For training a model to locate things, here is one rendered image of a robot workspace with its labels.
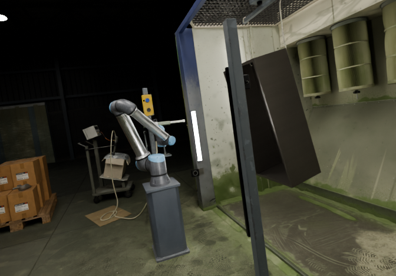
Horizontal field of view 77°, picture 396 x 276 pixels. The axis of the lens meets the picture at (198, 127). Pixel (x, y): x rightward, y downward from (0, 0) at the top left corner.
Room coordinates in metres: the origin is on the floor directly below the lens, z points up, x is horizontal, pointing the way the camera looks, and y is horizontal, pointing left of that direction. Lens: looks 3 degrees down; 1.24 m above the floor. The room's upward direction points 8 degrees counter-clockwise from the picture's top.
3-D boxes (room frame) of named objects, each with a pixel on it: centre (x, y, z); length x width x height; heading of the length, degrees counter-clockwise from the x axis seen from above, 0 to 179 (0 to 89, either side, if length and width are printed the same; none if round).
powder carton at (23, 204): (3.53, 2.60, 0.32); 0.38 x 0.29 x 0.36; 25
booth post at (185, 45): (3.20, 0.02, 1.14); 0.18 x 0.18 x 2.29; 18
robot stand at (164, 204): (2.29, 0.42, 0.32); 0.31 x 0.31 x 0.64; 18
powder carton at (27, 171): (3.88, 2.74, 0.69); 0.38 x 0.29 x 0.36; 20
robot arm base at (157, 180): (2.29, 0.42, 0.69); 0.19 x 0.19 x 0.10
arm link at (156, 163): (2.30, 0.42, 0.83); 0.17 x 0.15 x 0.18; 45
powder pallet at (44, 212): (3.86, 2.87, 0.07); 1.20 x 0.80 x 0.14; 25
